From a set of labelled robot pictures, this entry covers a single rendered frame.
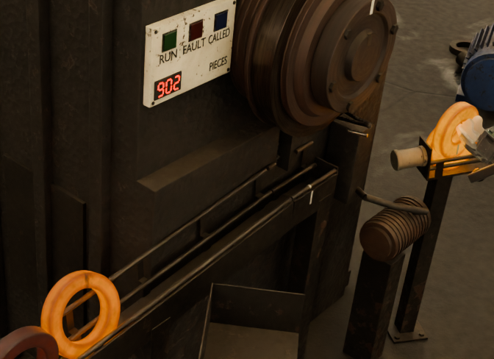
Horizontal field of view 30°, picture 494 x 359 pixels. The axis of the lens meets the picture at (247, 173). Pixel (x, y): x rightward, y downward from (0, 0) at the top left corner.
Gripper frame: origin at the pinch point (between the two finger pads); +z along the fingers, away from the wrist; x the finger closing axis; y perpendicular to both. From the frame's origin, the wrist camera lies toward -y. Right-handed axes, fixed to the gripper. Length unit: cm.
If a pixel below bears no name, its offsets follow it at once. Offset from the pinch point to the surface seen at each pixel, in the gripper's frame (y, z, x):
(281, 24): 33, 19, 61
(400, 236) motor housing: -33.3, -7.6, 11.1
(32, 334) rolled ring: -9, -4, 126
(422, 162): -19.1, 3.8, -1.1
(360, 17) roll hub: 35, 14, 43
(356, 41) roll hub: 29, 12, 42
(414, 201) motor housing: -32.5, 0.0, -2.4
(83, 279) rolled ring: -10, 4, 111
